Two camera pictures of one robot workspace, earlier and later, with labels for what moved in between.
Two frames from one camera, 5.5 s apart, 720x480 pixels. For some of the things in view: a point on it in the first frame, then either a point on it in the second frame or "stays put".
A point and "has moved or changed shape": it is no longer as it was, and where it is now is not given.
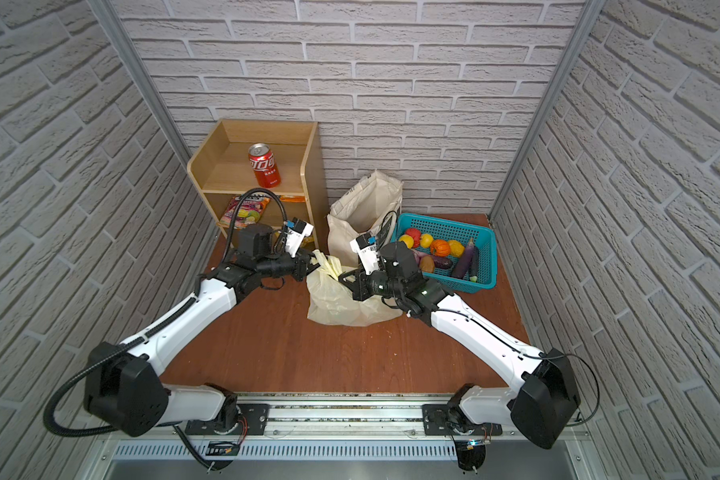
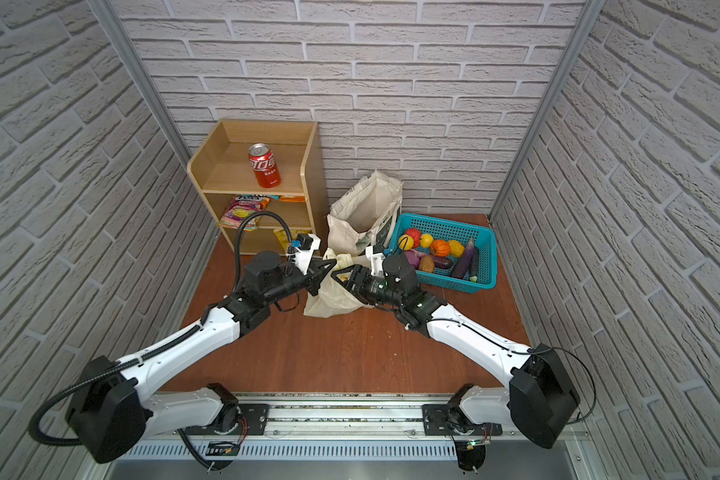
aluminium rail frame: x=343 y=437 stays put
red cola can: x=265 y=166 stays put
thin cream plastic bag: x=330 y=302 has moved or changed shape
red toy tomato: x=416 y=234 stays put
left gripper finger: x=313 y=268 -> x=331 y=264
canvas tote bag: x=359 y=211 stays put
